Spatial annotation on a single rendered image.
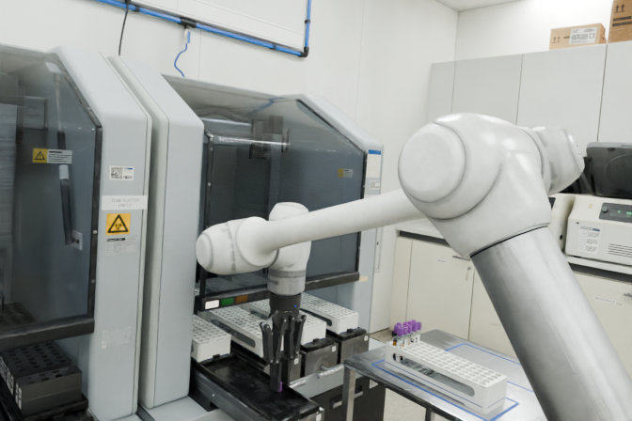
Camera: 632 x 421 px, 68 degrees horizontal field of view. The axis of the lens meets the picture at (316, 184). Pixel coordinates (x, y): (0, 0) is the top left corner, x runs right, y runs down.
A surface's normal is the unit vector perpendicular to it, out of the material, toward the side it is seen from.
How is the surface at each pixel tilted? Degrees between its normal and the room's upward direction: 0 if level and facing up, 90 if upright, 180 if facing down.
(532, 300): 79
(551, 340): 82
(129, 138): 90
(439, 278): 90
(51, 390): 90
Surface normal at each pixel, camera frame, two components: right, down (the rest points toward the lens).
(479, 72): -0.72, -0.01
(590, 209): -0.58, -0.52
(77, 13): 0.69, 0.09
